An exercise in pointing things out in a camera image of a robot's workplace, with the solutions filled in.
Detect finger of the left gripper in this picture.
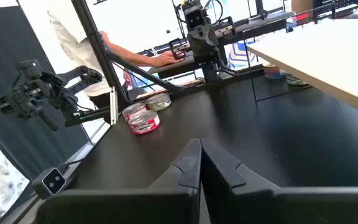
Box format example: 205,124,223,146
168,37,186,60
215,16,237,40

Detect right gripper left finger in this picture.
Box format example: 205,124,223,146
35,138,202,224

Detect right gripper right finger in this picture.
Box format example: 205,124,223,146
201,139,358,224

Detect green label can silver lid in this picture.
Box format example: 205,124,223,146
145,92,172,112

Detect blue label can gold lid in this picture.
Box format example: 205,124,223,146
262,62,287,80

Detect red label seafood can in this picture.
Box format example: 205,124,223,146
121,101,149,123
128,110,161,136

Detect wooden shelf black legs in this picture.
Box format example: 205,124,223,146
242,17,358,187

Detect person's hand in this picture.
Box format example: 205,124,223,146
150,50,185,68

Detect blue white striped cloth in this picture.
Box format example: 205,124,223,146
227,40,257,71

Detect grey desk panel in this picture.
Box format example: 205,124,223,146
147,11,296,79

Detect black table mat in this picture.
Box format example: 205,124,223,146
63,74,358,190

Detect green label can gold lid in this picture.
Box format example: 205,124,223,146
286,73,309,86

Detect person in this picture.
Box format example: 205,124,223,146
46,0,185,125

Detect dark grey partition panel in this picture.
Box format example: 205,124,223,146
0,6,90,218

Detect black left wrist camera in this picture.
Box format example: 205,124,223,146
183,5,207,32

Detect small black depth camera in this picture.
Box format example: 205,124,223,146
31,166,68,200

